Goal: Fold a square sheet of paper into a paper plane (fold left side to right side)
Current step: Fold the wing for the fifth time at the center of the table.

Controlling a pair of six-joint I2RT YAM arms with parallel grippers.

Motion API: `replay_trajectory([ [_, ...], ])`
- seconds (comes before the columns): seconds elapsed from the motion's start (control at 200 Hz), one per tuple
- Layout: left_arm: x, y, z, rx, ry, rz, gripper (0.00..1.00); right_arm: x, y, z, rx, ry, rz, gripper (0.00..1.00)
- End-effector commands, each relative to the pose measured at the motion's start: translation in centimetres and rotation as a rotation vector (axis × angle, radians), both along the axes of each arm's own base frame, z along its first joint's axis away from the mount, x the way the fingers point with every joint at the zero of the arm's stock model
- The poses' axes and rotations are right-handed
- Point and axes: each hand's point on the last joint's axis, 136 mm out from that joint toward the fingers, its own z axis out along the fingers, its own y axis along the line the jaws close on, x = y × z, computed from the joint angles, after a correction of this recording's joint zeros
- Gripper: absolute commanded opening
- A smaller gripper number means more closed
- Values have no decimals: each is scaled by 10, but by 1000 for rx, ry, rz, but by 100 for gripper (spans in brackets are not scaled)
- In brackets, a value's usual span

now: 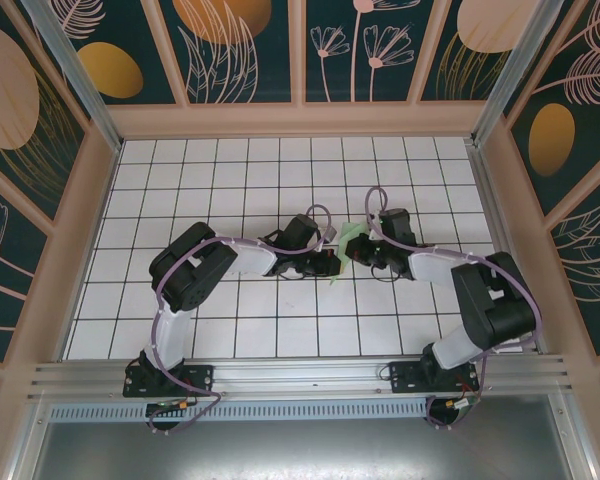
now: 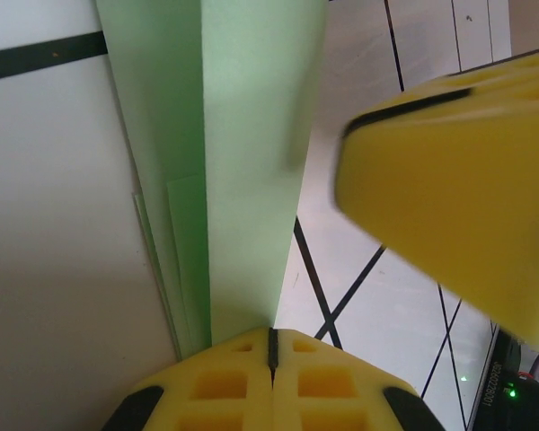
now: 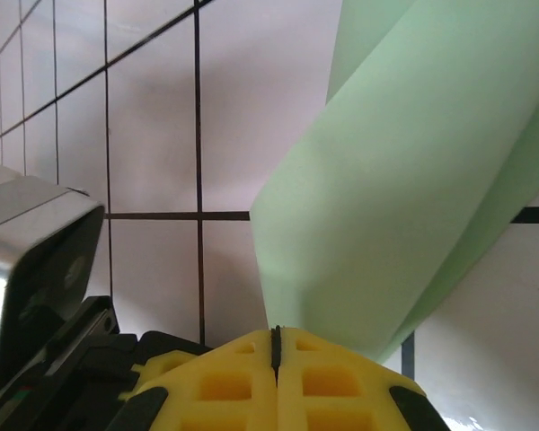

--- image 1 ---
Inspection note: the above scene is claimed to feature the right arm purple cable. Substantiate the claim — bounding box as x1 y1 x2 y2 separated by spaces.
363 186 539 431

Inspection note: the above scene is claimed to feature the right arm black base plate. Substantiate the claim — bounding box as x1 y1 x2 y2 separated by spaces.
388 360 481 395

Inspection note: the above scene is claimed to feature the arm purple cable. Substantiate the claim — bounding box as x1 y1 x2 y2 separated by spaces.
363 186 539 431
150 204 334 435

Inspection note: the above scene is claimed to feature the long aluminium mounting rail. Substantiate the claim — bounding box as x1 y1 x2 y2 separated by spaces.
27 353 575 405

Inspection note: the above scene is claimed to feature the green paper sheet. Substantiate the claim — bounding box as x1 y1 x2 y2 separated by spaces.
327 220 370 288

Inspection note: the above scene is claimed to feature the slotted grey cable duct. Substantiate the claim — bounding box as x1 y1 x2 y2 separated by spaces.
47 397 431 423

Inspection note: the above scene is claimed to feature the grey metal sheet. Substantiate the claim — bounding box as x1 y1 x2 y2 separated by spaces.
27 418 579 480

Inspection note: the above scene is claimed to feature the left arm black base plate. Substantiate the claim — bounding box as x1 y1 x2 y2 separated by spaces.
122 363 216 399

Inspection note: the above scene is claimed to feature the aluminium side rail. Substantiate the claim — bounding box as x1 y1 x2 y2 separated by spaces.
465 141 549 357

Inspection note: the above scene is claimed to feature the aluminium frame post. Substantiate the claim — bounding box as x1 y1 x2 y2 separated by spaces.
471 0 576 147
19 0 125 153

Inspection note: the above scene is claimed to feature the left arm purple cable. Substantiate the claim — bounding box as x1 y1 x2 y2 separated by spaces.
150 204 334 435

